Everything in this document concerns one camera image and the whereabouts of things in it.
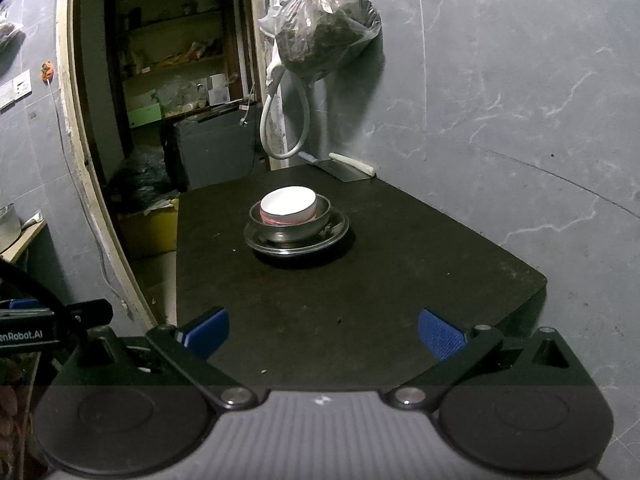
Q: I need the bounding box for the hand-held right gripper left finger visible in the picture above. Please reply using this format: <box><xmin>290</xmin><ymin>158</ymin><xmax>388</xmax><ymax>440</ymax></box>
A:
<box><xmin>50</xmin><ymin>307</ymin><xmax>258</xmax><ymax>409</ymax></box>

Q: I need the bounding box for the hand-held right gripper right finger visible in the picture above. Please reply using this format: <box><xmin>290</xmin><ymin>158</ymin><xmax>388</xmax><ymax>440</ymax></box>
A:
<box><xmin>385</xmin><ymin>309</ymin><xmax>596</xmax><ymax>409</ymax></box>

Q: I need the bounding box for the stainless steel bowl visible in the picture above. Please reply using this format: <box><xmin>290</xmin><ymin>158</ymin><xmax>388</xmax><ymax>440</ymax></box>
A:
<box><xmin>248</xmin><ymin>195</ymin><xmax>332</xmax><ymax>247</ymax></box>

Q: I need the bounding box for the white red-rimmed plate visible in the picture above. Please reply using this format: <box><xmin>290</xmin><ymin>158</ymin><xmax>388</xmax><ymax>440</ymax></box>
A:
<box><xmin>261</xmin><ymin>212</ymin><xmax>315</xmax><ymax>227</ymax></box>

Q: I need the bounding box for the stainless steel plate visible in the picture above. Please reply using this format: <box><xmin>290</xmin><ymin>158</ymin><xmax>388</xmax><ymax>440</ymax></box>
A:
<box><xmin>243</xmin><ymin>208</ymin><xmax>350</xmax><ymax>257</ymax></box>

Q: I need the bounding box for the white ceramic bowl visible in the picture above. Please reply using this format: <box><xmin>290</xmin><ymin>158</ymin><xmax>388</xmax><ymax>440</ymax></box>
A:
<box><xmin>260</xmin><ymin>186</ymin><xmax>317</xmax><ymax>225</ymax></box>

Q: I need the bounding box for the wooden counter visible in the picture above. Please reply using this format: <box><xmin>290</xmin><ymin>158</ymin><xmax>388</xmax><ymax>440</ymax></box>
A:
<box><xmin>0</xmin><ymin>220</ymin><xmax>48</xmax><ymax>263</ymax></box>

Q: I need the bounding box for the steel pot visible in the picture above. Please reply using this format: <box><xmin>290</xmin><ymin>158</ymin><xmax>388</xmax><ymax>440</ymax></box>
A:
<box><xmin>0</xmin><ymin>203</ymin><xmax>22</xmax><ymax>256</ymax></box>

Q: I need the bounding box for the yellow container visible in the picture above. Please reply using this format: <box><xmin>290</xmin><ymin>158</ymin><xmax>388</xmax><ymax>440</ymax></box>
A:
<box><xmin>117</xmin><ymin>199</ymin><xmax>180</xmax><ymax>260</ymax></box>

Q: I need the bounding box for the black plastic bag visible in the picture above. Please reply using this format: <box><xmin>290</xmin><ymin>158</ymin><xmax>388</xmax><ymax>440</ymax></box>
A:
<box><xmin>105</xmin><ymin>145</ymin><xmax>178</xmax><ymax>211</ymax></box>

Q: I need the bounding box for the grey cabinet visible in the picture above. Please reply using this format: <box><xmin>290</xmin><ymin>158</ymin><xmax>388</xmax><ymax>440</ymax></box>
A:
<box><xmin>172</xmin><ymin>107</ymin><xmax>266</xmax><ymax>191</ymax></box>

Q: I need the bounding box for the steel cleaver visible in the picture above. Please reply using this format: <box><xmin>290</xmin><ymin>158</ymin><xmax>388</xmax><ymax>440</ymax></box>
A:
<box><xmin>298</xmin><ymin>152</ymin><xmax>368</xmax><ymax>184</ymax></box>

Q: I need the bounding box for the white cylindrical stick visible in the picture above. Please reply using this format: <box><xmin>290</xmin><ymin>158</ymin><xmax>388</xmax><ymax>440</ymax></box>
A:
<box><xmin>327</xmin><ymin>152</ymin><xmax>376</xmax><ymax>177</ymax></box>

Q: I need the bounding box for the green box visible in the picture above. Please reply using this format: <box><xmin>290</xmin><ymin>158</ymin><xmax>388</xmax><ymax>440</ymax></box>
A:
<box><xmin>127</xmin><ymin>104</ymin><xmax>163</xmax><ymax>130</ymax></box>

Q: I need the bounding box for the wooden shelf unit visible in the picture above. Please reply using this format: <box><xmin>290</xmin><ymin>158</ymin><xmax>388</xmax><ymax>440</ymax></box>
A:
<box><xmin>105</xmin><ymin>0</ymin><xmax>251</xmax><ymax>126</ymax></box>

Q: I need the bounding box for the white plastic bag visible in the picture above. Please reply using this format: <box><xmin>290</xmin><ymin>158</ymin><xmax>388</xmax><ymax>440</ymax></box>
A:
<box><xmin>265</xmin><ymin>42</ymin><xmax>287</xmax><ymax>96</ymax></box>

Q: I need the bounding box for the small hanging plastic bag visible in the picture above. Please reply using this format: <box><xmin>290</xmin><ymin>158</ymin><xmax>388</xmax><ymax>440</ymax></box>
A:
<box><xmin>0</xmin><ymin>2</ymin><xmax>26</xmax><ymax>48</ymax></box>

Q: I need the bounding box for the clear bag of dried goods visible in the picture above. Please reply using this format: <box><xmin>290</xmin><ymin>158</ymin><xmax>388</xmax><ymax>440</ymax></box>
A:
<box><xmin>257</xmin><ymin>0</ymin><xmax>383</xmax><ymax>86</ymax></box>

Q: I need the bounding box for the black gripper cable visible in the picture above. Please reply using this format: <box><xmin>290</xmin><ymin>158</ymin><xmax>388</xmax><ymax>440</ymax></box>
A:
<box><xmin>0</xmin><ymin>259</ymin><xmax>70</xmax><ymax>313</ymax></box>

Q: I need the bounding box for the white wall cable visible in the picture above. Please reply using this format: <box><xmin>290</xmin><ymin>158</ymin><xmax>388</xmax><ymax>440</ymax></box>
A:
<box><xmin>47</xmin><ymin>80</ymin><xmax>133</xmax><ymax>318</ymax></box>

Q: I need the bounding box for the white hose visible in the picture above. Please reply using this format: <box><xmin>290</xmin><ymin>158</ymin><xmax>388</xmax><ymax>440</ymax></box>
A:
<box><xmin>260</xmin><ymin>67</ymin><xmax>312</xmax><ymax>161</ymax></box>

